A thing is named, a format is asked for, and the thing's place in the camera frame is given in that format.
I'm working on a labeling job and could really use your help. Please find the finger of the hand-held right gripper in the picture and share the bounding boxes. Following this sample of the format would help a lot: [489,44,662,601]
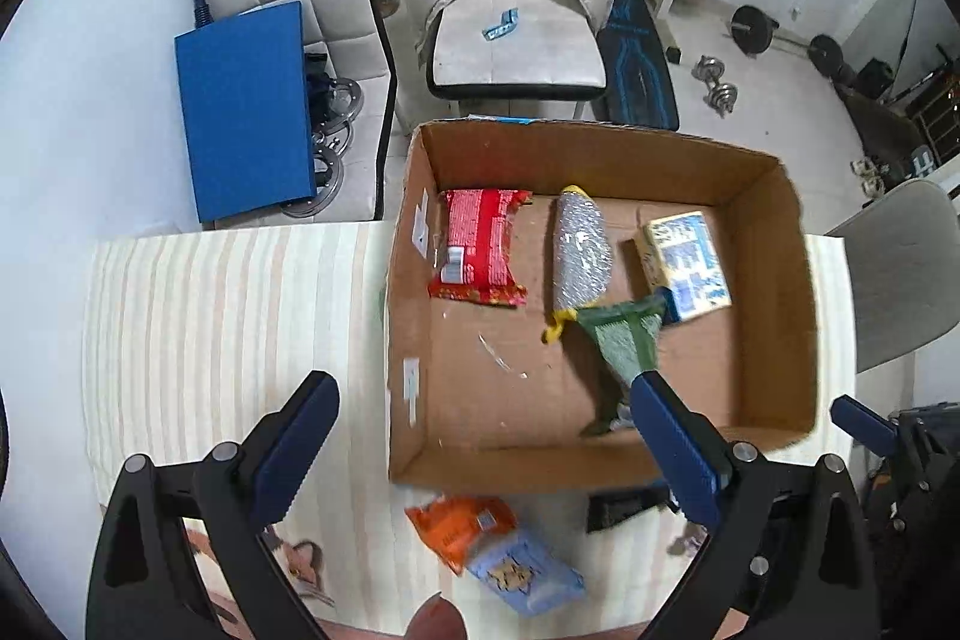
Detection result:
[831,395,899,455]

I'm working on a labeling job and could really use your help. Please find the cardboard box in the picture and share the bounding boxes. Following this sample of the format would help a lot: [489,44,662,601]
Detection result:
[386,119,820,487]

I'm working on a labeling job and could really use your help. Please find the black blue weight bench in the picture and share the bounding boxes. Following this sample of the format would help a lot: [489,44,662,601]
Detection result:
[596,0,680,131]

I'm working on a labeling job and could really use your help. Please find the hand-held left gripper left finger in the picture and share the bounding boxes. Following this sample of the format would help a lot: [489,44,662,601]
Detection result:
[85,370,342,640]

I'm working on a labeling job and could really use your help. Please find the white sneakers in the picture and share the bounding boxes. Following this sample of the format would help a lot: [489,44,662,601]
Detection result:
[851,158,887,196]

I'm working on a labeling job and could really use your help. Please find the blue flat board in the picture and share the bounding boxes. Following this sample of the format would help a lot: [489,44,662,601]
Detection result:
[174,0,316,225]

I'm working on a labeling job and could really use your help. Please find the chrome weight plate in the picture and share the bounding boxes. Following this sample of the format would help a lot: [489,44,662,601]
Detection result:
[321,79,365,124]
[311,121,353,157]
[283,154,344,217]

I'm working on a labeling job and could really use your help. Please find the dark floor mat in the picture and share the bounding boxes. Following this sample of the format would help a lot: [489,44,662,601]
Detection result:
[832,81,932,191]

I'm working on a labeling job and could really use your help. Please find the striped beige tablecloth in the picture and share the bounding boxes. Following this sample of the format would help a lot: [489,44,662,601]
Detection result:
[81,224,856,640]

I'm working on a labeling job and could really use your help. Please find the small blue wrapper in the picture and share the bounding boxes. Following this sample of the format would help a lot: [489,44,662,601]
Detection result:
[481,8,521,41]

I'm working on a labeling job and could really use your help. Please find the person's left hand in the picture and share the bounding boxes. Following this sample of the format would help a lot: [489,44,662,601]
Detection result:
[405,593,470,640]

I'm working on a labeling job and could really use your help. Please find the silver yellow snack packet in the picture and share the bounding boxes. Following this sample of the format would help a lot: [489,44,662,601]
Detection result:
[544,185,616,345]

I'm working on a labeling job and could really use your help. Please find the red snack packet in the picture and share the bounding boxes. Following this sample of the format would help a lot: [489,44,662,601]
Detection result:
[427,188,533,311]

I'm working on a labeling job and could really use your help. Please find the white cushioned chair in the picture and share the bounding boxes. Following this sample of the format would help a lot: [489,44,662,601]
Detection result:
[426,0,608,120]

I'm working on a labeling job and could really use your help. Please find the yellow blue sponge pack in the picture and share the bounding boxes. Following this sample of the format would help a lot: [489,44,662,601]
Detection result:
[634,211,734,324]

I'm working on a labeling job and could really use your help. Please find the orange snack packet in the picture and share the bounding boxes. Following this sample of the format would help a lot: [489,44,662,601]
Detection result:
[405,495,518,577]

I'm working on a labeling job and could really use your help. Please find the light blue printed packet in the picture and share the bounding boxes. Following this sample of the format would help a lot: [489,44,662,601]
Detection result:
[465,527,586,617]

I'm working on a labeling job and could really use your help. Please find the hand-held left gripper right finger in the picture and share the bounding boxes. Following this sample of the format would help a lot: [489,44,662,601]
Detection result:
[628,371,880,640]

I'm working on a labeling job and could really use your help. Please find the grey plastic chair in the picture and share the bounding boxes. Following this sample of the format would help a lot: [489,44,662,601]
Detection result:
[825,179,960,375]

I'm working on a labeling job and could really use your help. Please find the short barbell with black plates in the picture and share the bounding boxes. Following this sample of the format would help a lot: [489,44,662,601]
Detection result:
[729,5,847,80]

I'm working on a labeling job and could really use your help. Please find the green snack packet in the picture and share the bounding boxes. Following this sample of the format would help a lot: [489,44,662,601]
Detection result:
[574,287,670,438]

